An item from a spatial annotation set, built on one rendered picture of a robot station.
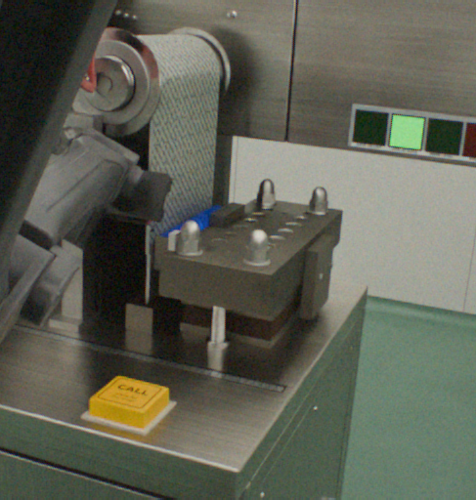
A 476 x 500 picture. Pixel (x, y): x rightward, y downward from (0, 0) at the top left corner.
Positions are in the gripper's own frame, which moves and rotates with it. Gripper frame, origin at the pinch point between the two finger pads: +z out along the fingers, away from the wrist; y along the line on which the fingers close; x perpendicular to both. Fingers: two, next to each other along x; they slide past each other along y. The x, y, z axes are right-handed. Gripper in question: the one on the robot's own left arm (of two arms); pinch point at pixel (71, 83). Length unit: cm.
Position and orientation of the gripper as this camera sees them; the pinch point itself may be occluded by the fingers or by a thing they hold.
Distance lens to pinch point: 107.4
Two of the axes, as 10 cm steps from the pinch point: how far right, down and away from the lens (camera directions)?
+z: 2.2, 4.1, 8.9
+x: 2.7, -9.0, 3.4
